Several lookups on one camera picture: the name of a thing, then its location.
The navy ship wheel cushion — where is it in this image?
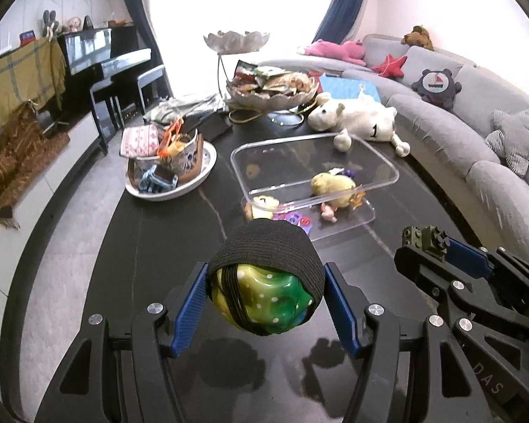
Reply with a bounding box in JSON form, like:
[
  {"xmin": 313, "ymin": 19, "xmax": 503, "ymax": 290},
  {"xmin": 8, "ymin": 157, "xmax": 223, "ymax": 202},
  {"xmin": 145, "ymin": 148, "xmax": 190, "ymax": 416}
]
[{"xmin": 411, "ymin": 68, "xmax": 463, "ymax": 111}]

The pile of snack packets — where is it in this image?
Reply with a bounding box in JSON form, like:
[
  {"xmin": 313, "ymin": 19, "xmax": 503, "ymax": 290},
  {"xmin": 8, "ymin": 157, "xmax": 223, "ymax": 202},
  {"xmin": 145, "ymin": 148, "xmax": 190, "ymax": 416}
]
[{"xmin": 231, "ymin": 59, "xmax": 316, "ymax": 98}]

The green yellow ball black band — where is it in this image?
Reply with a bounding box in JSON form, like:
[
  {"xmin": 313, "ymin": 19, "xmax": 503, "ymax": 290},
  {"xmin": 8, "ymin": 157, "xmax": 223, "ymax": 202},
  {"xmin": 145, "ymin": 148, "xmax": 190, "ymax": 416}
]
[{"xmin": 207, "ymin": 220, "xmax": 324, "ymax": 338}]

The yellow plaid blanket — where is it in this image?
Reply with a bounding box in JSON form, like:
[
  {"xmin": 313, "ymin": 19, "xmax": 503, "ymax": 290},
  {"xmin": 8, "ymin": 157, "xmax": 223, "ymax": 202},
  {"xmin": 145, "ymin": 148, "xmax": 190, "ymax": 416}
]
[{"xmin": 0, "ymin": 37, "xmax": 67, "ymax": 151}]

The white plush animal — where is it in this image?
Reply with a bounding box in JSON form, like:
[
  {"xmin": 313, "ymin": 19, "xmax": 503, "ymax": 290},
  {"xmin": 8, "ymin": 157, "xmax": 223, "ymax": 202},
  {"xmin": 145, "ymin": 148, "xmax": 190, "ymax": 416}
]
[{"xmin": 308, "ymin": 92, "xmax": 412, "ymax": 157}]

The striped star cushion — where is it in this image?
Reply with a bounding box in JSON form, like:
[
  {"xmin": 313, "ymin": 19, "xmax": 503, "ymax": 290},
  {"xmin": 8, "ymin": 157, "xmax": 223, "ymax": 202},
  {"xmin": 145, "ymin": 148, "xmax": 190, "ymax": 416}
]
[{"xmin": 485, "ymin": 109, "xmax": 529, "ymax": 179}]

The orange toy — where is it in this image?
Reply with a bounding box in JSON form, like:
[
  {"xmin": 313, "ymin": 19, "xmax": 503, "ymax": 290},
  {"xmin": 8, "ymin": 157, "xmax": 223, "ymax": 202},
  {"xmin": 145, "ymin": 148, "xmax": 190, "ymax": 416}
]
[{"xmin": 159, "ymin": 119, "xmax": 192, "ymax": 159}]

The black piano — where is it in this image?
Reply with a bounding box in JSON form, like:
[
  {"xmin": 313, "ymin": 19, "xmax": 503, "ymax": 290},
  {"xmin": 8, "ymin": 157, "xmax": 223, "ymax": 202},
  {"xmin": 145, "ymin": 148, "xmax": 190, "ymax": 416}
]
[{"xmin": 58, "ymin": 24, "xmax": 153, "ymax": 155}]

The black piano bench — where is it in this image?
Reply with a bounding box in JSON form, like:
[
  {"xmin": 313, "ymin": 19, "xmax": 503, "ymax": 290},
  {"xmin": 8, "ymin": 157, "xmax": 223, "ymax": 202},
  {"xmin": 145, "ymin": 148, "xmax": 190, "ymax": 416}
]
[{"xmin": 136, "ymin": 64, "xmax": 168, "ymax": 113}]

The grey rabbit plush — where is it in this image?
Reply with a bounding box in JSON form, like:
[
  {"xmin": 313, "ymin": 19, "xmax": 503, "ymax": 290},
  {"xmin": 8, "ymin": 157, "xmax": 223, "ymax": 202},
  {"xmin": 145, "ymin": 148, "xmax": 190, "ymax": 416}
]
[{"xmin": 42, "ymin": 10, "xmax": 59, "ymax": 38}]

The white oval dish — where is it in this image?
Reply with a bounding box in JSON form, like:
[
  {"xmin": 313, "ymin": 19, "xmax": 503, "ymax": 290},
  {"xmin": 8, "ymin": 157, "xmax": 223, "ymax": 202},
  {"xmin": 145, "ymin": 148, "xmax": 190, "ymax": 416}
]
[{"xmin": 124, "ymin": 140, "xmax": 218, "ymax": 202}]

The dark green brick tank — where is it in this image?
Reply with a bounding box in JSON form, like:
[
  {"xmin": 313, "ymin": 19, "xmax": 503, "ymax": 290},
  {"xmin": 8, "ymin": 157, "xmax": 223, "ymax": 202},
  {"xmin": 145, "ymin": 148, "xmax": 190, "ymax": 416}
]
[{"xmin": 401, "ymin": 226, "xmax": 451, "ymax": 258}]

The patterned storage basket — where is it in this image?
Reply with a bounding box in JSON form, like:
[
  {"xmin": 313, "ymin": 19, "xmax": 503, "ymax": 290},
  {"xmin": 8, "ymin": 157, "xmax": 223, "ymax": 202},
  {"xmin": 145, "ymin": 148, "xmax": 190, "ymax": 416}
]
[{"xmin": 128, "ymin": 125, "xmax": 203, "ymax": 181}]

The small clear plastic tray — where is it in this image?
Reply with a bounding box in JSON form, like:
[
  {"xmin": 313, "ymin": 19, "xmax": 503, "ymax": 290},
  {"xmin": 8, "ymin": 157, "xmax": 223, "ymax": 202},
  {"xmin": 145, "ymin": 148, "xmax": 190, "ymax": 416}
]
[{"xmin": 242, "ymin": 194, "xmax": 376, "ymax": 242}]

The blue toy car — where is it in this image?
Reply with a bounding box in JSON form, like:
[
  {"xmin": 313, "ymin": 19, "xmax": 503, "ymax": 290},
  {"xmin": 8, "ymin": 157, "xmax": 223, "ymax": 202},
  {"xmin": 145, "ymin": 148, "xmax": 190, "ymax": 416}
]
[{"xmin": 139, "ymin": 165, "xmax": 179, "ymax": 193}]

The pink plush toy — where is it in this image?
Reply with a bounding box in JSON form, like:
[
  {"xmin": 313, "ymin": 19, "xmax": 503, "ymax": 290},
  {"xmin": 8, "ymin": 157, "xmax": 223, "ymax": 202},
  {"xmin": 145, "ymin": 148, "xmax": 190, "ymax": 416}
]
[{"xmin": 297, "ymin": 39, "xmax": 366, "ymax": 67}]

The grey foil bag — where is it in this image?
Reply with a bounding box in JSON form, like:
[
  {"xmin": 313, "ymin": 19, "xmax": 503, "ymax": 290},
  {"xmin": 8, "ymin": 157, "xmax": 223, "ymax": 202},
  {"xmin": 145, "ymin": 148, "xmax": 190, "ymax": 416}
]
[{"xmin": 143, "ymin": 94, "xmax": 225, "ymax": 124}]

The red star cushion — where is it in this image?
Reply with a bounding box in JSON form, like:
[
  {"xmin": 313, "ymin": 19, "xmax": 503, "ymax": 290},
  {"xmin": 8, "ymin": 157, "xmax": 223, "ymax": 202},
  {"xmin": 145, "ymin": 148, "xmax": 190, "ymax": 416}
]
[{"xmin": 371, "ymin": 54, "xmax": 407, "ymax": 78}]

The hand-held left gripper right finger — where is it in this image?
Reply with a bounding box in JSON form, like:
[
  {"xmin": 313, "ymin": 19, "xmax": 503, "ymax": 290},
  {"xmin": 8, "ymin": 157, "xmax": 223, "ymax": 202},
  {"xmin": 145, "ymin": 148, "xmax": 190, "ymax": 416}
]
[{"xmin": 324, "ymin": 262, "xmax": 490, "ymax": 423}]

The black marble desktop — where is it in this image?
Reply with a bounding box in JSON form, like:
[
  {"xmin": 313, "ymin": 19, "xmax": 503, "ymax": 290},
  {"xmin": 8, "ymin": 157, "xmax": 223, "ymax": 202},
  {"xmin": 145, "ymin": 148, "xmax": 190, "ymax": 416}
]
[{"xmin": 39, "ymin": 110, "xmax": 503, "ymax": 423}]

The pink patterned pouch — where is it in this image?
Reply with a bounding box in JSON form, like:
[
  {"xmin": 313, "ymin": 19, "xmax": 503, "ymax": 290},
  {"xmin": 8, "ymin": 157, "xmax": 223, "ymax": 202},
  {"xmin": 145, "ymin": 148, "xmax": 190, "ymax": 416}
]
[{"xmin": 120, "ymin": 124, "xmax": 162, "ymax": 158}]

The black flat box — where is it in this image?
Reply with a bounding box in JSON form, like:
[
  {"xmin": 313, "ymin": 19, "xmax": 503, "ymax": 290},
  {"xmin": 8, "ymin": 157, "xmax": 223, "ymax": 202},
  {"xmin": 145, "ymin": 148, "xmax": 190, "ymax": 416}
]
[{"xmin": 183, "ymin": 112, "xmax": 233, "ymax": 142}]

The yellow mooncake keychain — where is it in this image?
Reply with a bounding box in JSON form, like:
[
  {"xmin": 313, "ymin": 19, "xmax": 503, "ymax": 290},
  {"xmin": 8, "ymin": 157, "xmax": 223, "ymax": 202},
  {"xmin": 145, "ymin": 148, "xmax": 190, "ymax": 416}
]
[{"xmin": 245, "ymin": 195, "xmax": 280, "ymax": 221}]

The grey sofa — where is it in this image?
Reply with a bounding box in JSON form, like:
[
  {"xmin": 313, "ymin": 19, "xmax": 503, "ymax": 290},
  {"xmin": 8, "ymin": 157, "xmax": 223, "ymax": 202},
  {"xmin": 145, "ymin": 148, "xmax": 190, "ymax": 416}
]
[{"xmin": 256, "ymin": 33, "xmax": 529, "ymax": 265}]

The yellow heart plush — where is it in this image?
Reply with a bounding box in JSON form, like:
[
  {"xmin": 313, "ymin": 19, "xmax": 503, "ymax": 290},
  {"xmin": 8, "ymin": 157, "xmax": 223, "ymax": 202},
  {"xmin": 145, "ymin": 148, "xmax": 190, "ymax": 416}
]
[{"xmin": 311, "ymin": 172, "xmax": 358, "ymax": 208}]

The blue book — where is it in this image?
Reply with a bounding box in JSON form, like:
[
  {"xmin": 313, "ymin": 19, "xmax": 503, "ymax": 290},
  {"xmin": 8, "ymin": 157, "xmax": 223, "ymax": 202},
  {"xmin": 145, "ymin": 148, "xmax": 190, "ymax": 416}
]
[{"xmin": 320, "ymin": 76, "xmax": 382, "ymax": 106}]

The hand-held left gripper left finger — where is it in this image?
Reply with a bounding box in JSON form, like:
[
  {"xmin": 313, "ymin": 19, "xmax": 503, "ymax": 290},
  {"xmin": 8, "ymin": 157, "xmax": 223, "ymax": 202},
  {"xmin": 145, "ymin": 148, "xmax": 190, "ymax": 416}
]
[{"xmin": 35, "ymin": 261, "xmax": 210, "ymax": 423}]

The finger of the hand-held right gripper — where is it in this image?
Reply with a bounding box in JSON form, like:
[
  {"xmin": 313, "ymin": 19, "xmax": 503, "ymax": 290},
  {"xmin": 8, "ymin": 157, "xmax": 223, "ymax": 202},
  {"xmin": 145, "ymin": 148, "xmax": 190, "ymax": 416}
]
[
  {"xmin": 394, "ymin": 246, "xmax": 529, "ymax": 331},
  {"xmin": 447, "ymin": 235, "xmax": 529, "ymax": 292}
]

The purple toy camera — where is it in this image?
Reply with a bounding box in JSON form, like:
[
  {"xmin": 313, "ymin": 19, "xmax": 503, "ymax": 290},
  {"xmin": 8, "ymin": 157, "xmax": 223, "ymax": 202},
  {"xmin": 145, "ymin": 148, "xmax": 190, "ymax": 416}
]
[{"xmin": 273, "ymin": 211, "xmax": 314, "ymax": 232}]

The blue curtain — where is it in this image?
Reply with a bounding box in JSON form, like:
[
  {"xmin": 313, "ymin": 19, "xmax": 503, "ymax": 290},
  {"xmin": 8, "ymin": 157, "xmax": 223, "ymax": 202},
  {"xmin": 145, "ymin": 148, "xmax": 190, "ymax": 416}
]
[
  {"xmin": 116, "ymin": 0, "xmax": 172, "ymax": 98},
  {"xmin": 311, "ymin": 0, "xmax": 373, "ymax": 45}
]

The brown teddy bear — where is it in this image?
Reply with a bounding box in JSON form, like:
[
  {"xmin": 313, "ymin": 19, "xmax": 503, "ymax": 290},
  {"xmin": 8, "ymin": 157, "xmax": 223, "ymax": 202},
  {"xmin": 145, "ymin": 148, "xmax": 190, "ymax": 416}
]
[{"xmin": 401, "ymin": 25, "xmax": 435, "ymax": 51}]

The clear plastic lid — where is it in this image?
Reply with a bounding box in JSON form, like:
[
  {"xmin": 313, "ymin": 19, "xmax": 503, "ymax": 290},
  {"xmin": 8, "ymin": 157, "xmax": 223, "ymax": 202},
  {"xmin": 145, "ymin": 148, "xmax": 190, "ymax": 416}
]
[{"xmin": 230, "ymin": 133, "xmax": 400, "ymax": 207}]

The brown fringed cloth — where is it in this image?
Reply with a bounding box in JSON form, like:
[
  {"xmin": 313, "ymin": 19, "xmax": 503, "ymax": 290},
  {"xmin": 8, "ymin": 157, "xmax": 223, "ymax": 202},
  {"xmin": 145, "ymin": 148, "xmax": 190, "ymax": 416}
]
[{"xmin": 0, "ymin": 101, "xmax": 71, "ymax": 230}]

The silver two-tier lotus bowl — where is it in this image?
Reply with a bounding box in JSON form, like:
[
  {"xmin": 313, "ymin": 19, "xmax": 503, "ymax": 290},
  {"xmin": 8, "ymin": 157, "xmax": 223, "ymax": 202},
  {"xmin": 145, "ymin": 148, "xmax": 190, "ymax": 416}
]
[{"xmin": 203, "ymin": 30, "xmax": 320, "ymax": 126}]

